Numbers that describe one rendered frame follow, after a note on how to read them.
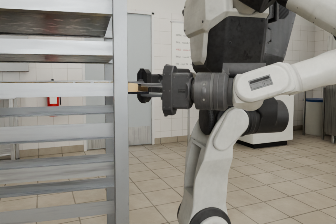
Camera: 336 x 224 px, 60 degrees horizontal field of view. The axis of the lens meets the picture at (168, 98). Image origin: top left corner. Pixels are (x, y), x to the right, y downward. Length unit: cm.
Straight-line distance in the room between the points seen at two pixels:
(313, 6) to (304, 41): 580
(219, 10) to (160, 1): 399
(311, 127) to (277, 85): 545
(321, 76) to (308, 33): 596
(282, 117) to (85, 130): 63
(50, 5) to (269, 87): 48
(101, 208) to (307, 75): 53
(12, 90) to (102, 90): 18
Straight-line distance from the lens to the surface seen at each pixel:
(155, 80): 107
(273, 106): 98
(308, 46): 660
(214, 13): 84
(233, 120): 89
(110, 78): 108
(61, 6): 68
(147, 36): 466
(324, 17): 74
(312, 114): 602
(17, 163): 114
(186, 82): 67
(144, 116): 463
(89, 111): 108
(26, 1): 69
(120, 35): 64
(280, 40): 96
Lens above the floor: 108
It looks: 4 degrees down
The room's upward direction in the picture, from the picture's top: straight up
